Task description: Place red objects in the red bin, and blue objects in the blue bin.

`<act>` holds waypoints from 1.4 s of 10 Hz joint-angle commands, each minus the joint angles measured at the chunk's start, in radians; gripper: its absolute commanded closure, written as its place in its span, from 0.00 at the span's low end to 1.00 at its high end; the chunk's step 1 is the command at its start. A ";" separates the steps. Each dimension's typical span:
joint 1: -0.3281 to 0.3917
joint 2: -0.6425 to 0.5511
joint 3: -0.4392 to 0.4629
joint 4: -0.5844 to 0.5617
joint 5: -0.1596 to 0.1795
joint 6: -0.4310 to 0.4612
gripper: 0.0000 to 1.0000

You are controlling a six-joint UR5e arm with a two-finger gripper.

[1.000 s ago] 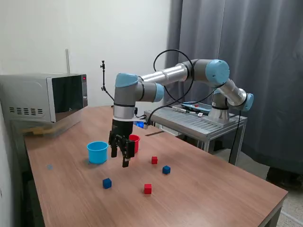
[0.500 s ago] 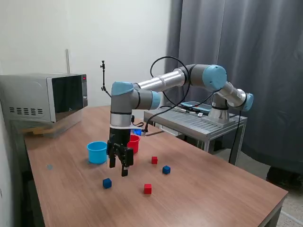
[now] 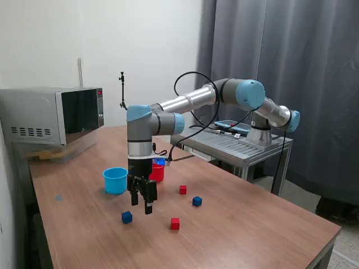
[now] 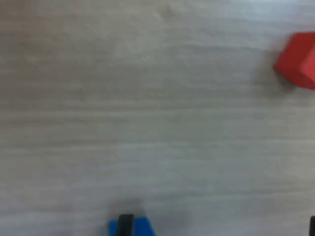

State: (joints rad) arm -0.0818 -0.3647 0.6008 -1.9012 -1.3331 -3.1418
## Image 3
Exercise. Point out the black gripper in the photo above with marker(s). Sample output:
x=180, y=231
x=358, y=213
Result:
x=140, y=169

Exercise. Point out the small blue cube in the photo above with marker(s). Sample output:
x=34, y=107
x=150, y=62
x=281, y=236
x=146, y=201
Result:
x=197, y=201
x=126, y=217

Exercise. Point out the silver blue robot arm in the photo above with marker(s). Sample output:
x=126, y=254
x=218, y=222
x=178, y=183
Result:
x=196, y=96

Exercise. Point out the red plastic cup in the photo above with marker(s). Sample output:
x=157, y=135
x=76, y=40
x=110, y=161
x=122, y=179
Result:
x=160, y=174

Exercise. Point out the blue plastic cup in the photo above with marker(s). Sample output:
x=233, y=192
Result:
x=113, y=183

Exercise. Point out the small red cube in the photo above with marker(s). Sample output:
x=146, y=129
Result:
x=183, y=190
x=175, y=224

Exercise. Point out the dark tape strip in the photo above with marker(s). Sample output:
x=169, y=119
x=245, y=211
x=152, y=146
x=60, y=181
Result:
x=183, y=158

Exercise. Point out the blue tape mark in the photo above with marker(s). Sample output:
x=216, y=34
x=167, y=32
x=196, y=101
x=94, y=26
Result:
x=59, y=197

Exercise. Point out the grey metal cart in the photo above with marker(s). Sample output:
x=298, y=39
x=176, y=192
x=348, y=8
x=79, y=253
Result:
x=224, y=145

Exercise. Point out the wooden blocks under microwave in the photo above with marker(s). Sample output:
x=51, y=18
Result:
x=45, y=155

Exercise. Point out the blue teach pendant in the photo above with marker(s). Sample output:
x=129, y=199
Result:
x=238, y=129

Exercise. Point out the silver microwave oven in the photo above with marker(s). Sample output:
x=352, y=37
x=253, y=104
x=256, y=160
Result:
x=33, y=112

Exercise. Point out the thin metal pole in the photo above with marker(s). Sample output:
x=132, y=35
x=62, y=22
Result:
x=80, y=73

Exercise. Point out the dark shoe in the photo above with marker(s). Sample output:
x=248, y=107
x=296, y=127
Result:
x=333, y=210

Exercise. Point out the grey curtain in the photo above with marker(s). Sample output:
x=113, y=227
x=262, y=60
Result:
x=308, y=56

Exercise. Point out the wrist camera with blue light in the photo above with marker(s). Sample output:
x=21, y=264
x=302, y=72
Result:
x=160, y=161

